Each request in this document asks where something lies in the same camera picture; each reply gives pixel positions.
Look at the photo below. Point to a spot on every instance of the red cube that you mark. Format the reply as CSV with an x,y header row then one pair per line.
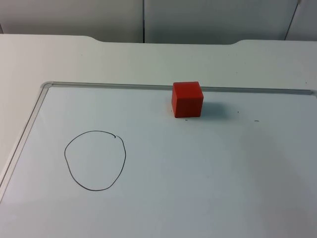
x,y
186,100

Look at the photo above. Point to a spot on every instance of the grey-framed whiteboard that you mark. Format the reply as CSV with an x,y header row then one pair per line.
x,y
188,168

